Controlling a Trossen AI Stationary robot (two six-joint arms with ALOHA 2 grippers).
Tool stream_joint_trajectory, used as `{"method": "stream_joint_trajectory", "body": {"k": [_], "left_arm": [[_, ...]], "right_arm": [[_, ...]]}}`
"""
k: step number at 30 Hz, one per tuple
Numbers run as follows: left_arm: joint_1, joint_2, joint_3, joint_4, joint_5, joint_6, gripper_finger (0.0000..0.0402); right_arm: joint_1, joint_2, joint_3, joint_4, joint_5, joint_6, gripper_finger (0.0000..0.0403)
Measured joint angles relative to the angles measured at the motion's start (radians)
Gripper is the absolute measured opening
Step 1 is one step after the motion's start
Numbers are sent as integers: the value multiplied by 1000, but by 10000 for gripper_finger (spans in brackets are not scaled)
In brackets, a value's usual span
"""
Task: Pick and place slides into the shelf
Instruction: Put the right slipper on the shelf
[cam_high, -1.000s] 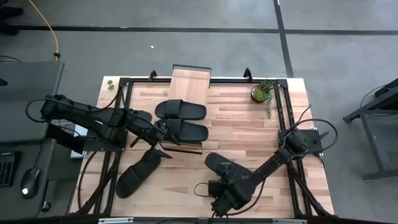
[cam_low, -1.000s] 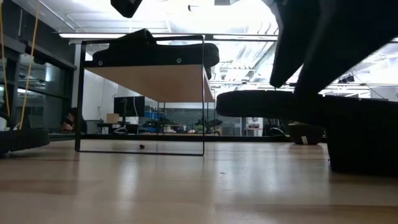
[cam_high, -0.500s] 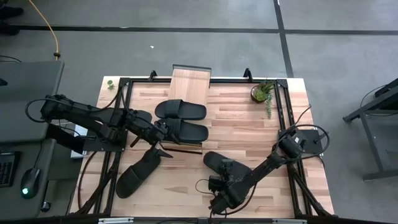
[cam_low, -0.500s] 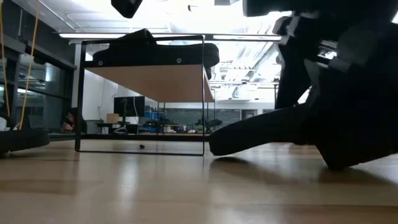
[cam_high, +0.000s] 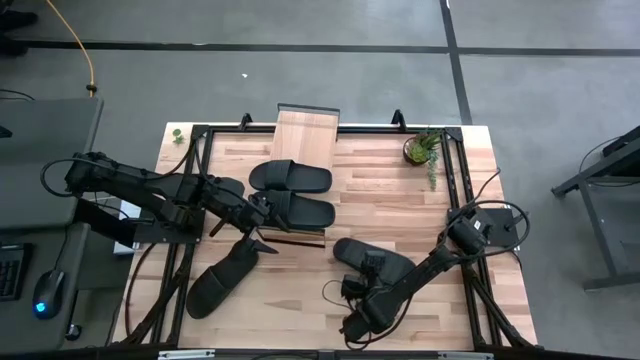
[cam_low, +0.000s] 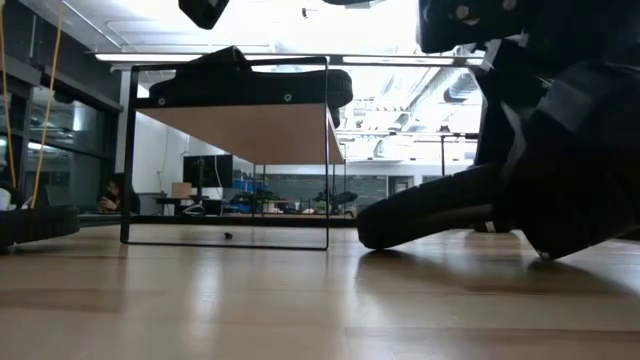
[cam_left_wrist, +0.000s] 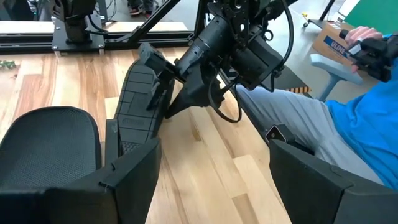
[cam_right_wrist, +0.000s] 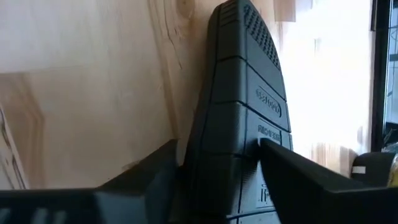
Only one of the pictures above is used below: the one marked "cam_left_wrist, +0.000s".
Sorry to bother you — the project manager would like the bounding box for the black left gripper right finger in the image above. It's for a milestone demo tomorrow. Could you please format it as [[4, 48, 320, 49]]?
[[269, 139, 398, 224]]

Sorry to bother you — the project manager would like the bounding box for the person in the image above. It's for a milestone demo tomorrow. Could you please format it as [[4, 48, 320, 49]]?
[[126, 0, 156, 19], [236, 34, 398, 191]]

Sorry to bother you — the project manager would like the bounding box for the black aluminium table frame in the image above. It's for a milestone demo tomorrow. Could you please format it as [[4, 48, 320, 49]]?
[[0, 0, 200, 55]]

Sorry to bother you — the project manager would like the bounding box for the green screen panel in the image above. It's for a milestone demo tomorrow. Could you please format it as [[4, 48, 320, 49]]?
[[343, 0, 398, 35]]

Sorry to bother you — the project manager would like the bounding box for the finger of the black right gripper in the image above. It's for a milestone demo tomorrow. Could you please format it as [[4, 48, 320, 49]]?
[[164, 73, 224, 119], [138, 42, 187, 84]]

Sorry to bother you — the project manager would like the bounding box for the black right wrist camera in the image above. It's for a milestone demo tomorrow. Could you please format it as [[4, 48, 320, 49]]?
[[231, 33, 284, 91]]

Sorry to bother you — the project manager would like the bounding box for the light grey stool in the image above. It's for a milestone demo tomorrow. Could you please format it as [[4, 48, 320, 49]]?
[[310, 53, 364, 102]]

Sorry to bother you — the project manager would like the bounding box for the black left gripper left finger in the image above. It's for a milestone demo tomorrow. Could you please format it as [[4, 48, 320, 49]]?
[[0, 138, 163, 224]]

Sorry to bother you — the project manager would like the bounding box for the black rubber slide sandal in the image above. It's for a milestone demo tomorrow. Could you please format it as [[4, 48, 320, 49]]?
[[114, 58, 177, 155], [0, 106, 103, 189]]

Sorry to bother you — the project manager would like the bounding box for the brown cardboard box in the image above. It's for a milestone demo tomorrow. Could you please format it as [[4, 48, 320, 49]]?
[[312, 21, 355, 66]]

